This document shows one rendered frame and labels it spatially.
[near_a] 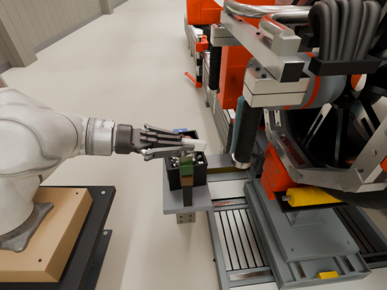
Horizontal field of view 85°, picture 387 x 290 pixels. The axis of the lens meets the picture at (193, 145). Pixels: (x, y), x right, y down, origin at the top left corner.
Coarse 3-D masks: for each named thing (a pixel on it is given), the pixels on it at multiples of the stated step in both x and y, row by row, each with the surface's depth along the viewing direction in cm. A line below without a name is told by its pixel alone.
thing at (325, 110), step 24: (384, 0) 61; (384, 24) 45; (312, 48) 73; (384, 72) 48; (360, 96) 51; (384, 96) 45; (312, 120) 78; (336, 120) 79; (360, 120) 52; (312, 144) 72; (336, 144) 60; (360, 144) 72; (336, 168) 58
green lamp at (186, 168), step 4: (180, 160) 60; (184, 160) 60; (188, 160) 60; (192, 160) 60; (180, 164) 59; (184, 164) 59; (188, 164) 59; (192, 164) 59; (180, 168) 59; (184, 168) 59; (188, 168) 59; (192, 168) 59; (180, 172) 60; (184, 172) 60; (188, 172) 60; (192, 172) 60
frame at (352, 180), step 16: (288, 0) 60; (304, 0) 59; (272, 112) 78; (272, 128) 77; (384, 128) 35; (272, 144) 76; (288, 144) 74; (368, 144) 38; (384, 144) 35; (288, 160) 66; (304, 160) 66; (368, 160) 39; (304, 176) 58; (320, 176) 52; (336, 176) 47; (352, 176) 42; (368, 176) 39; (384, 176) 40
